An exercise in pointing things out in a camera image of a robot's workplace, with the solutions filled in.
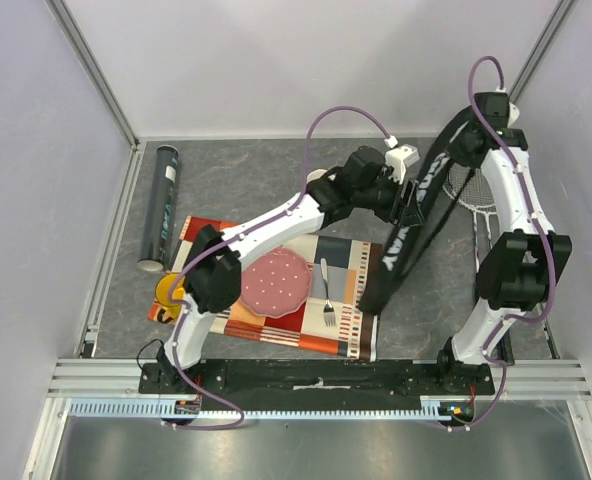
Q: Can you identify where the blue ceramic mug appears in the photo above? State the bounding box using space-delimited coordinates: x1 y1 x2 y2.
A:
306 169 327 184

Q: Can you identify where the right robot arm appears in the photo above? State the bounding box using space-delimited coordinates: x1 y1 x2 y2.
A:
433 90 572 394

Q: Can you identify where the white badminton racket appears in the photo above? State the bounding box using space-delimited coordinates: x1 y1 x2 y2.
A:
443 167 500 261
443 164 502 281

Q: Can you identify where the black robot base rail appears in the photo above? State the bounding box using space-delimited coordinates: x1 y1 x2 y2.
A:
138 357 495 414

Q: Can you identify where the silver fork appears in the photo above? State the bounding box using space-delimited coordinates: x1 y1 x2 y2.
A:
320 258 336 327

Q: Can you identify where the black shuttlecock tube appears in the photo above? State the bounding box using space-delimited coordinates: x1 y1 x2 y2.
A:
137 145 180 273

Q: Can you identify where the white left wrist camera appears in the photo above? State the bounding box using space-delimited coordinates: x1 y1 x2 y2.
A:
385 136 420 185

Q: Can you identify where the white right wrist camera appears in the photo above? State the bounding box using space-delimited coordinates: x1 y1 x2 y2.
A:
495 87 520 128

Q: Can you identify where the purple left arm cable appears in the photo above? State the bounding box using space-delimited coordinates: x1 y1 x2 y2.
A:
168 105 392 431

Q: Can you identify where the black Crossway racket bag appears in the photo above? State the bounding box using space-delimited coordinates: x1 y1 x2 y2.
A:
358 107 472 315

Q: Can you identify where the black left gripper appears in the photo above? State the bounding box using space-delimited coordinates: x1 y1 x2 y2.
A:
354 169 424 230

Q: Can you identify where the yellow mug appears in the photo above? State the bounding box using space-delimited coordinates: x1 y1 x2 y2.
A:
155 273 185 324

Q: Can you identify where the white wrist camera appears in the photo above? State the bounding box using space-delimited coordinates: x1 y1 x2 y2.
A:
495 87 520 128
385 136 420 185

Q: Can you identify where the colourful patchwork placemat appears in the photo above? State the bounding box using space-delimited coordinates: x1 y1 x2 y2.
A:
146 215 383 363

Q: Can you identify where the pink dotted plate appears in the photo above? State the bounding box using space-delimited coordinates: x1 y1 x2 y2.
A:
240 247 313 318

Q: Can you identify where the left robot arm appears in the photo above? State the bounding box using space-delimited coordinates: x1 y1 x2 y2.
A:
160 143 420 393

